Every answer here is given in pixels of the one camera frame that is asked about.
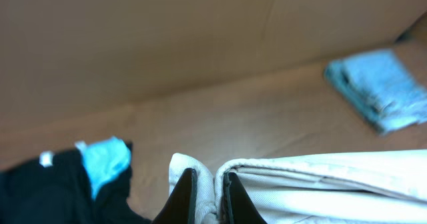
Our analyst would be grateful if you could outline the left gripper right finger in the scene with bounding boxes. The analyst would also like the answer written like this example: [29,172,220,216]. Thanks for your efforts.
[223,172,266,224]

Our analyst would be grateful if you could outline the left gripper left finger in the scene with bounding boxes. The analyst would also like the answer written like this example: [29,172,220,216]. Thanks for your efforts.
[151,168,197,224]

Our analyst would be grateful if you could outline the beige khaki shorts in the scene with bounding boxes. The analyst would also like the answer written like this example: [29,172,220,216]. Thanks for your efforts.
[169,150,426,223]

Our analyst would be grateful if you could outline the light blue t-shirt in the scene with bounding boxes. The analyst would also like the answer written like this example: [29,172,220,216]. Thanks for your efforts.
[75,137,131,200]

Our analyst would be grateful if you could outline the black t-shirt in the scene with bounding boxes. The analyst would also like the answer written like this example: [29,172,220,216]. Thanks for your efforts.
[1,149,150,224]

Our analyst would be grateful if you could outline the folded light blue jeans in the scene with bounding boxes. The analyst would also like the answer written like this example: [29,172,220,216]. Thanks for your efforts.
[324,49,426,135]

